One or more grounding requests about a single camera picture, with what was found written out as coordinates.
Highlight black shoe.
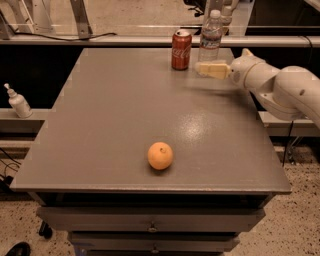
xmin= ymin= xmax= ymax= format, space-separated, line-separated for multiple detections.
xmin=5 ymin=242 xmax=31 ymax=256

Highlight orange fruit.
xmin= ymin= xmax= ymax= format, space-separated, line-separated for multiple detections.
xmin=147 ymin=142 xmax=173 ymax=170

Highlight red coke can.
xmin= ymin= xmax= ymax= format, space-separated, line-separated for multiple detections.
xmin=171 ymin=29 xmax=192 ymax=70

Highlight grey drawer cabinet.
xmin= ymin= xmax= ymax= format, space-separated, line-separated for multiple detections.
xmin=12 ymin=48 xmax=290 ymax=256

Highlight black floor cables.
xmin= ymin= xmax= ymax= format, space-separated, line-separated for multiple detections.
xmin=0 ymin=147 xmax=23 ymax=194

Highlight cabinet caster wheel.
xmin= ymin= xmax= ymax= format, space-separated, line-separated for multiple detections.
xmin=38 ymin=222 xmax=53 ymax=239

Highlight black cable on ledge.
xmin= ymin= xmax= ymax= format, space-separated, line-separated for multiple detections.
xmin=6 ymin=13 xmax=119 ymax=42

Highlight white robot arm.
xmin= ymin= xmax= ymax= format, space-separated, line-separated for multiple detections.
xmin=195 ymin=48 xmax=320 ymax=128

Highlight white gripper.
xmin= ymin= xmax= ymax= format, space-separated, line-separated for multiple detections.
xmin=195 ymin=48 xmax=266 ymax=90

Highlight white pump dispenser bottle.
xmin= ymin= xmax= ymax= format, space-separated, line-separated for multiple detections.
xmin=4 ymin=83 xmax=33 ymax=118

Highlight clear plastic water bottle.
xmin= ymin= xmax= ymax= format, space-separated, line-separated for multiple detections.
xmin=198 ymin=9 xmax=223 ymax=62

